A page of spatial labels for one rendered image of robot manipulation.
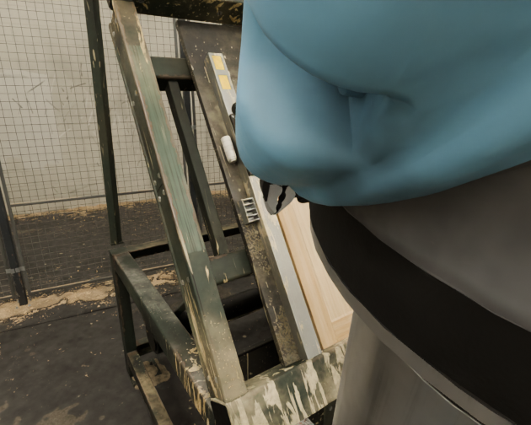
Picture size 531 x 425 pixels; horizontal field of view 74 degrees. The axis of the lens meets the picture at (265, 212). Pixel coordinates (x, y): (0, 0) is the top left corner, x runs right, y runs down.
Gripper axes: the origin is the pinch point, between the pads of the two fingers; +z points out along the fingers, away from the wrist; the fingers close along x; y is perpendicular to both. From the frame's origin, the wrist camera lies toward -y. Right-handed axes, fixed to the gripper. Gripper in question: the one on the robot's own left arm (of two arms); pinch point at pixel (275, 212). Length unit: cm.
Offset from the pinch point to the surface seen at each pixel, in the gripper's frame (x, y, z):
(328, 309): -26.1, -3.4, 42.2
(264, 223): -10.4, 18.8, 25.1
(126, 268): 26, 68, 101
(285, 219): -18.9, 21.2, 27.6
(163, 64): 8, 70, 3
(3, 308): 114, 149, 232
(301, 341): -13.4, -10.2, 41.7
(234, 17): -18, 83, -8
